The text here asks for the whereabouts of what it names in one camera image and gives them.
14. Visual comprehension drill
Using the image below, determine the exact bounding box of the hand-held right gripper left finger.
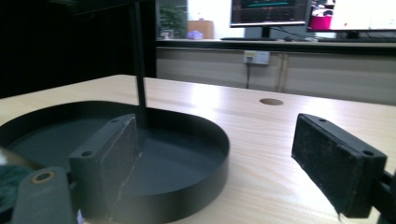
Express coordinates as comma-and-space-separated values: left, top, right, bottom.
68, 113, 140, 219

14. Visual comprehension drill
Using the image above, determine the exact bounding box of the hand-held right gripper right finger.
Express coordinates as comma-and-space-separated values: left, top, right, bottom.
290, 113, 389, 218

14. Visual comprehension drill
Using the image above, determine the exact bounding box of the black round tray with pole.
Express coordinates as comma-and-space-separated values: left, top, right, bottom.
0, 0, 231, 224

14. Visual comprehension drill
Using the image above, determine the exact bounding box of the long background desk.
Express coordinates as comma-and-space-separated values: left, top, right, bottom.
155, 38, 396, 106

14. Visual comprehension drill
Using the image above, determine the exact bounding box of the black curtain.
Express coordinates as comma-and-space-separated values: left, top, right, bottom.
0, 0, 158, 100

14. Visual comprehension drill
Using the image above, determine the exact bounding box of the pink container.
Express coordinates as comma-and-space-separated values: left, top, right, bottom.
310, 14, 333, 32

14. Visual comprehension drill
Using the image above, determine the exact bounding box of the black keyboard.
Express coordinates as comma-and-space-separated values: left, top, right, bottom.
219, 36, 278, 42

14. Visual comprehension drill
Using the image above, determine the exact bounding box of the computer monitor with white screen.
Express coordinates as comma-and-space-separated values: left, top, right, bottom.
307, 0, 396, 39

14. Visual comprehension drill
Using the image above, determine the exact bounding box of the small purple object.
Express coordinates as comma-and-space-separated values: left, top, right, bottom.
186, 29, 205, 41

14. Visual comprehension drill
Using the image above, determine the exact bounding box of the computer monitor with dark screen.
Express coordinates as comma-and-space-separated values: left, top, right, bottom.
229, 0, 313, 39

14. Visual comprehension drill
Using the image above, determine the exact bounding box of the green potted plant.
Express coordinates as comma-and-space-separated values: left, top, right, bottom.
158, 3, 189, 40

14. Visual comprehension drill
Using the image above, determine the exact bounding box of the brown cardboard box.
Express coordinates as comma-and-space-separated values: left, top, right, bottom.
187, 20, 216, 40

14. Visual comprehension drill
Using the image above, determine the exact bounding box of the black power cable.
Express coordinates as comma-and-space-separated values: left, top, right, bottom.
245, 56, 252, 90

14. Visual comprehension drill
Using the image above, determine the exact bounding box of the white wall socket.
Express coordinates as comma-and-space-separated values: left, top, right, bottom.
243, 49, 271, 66

